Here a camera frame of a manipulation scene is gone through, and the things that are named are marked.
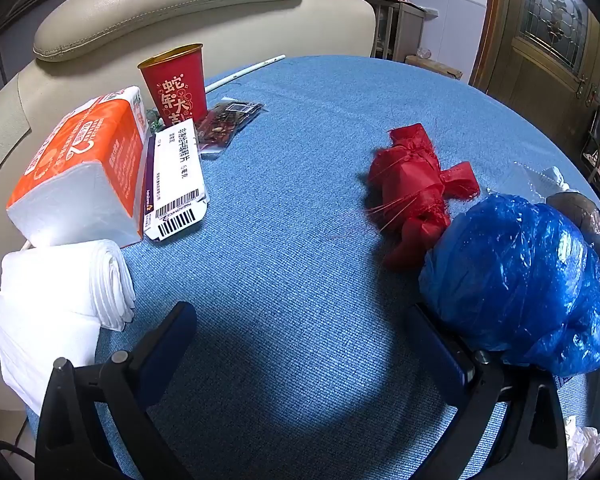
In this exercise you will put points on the blue tablecloth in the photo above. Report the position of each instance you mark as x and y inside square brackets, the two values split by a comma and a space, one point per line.
[290, 185]

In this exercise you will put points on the white medicine box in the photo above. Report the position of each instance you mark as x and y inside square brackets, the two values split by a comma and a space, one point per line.
[175, 175]

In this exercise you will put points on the beige leather sofa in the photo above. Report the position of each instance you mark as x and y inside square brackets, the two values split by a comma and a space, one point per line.
[180, 5]

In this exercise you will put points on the clear plastic box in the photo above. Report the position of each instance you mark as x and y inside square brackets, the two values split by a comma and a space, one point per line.
[520, 180]

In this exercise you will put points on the blue plastic bag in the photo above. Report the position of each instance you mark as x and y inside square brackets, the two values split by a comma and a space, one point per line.
[510, 280]

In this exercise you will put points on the wooden slatted crib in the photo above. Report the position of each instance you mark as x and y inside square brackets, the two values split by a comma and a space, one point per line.
[405, 25]

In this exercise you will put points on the orange tissue pack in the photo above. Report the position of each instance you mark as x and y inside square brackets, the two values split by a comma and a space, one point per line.
[80, 160]

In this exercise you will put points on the white stick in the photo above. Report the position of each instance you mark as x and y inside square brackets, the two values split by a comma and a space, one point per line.
[250, 71]

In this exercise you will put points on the white folded tissues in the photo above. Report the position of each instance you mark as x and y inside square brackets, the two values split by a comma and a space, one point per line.
[45, 310]

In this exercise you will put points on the white crumpled tissue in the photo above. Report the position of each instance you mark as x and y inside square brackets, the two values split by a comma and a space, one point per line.
[582, 450]

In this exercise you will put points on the wooden glazed door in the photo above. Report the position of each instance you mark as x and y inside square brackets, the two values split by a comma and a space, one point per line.
[505, 60]

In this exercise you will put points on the red cloth bundle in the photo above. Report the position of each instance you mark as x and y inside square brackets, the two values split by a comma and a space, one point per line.
[415, 180]

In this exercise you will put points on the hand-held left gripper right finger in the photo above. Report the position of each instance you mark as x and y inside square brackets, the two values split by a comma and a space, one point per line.
[447, 360]

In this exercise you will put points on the dark snack packet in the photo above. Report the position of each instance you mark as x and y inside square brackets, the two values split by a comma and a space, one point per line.
[225, 122]

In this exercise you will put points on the brown cardboard box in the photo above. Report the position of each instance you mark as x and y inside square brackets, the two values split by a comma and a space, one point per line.
[430, 64]

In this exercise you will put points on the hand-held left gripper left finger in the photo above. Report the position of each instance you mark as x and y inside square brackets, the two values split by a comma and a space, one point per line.
[167, 350]

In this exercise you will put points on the red paper cup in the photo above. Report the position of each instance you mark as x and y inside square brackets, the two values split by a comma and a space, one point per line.
[172, 85]

